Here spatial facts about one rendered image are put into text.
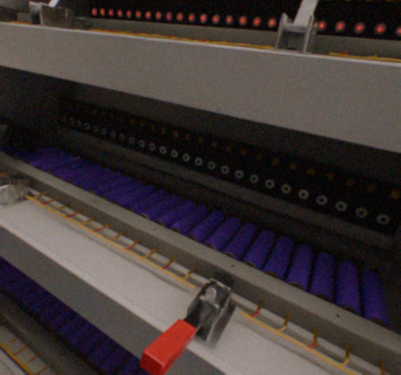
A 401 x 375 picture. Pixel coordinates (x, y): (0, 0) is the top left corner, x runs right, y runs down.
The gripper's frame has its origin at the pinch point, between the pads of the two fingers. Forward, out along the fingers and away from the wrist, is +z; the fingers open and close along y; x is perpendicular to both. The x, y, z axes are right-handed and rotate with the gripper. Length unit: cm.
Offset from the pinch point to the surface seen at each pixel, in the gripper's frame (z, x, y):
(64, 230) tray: -2.9, 7.1, -19.0
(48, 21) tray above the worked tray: -8.0, -12.5, -10.3
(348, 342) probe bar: -1.2, 4.5, -45.2
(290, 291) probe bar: -0.9, 3.1, -40.7
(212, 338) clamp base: -4.5, 7.7, -37.0
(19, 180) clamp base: -3.6, 4.6, -10.2
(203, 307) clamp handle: -5.5, 5.8, -35.9
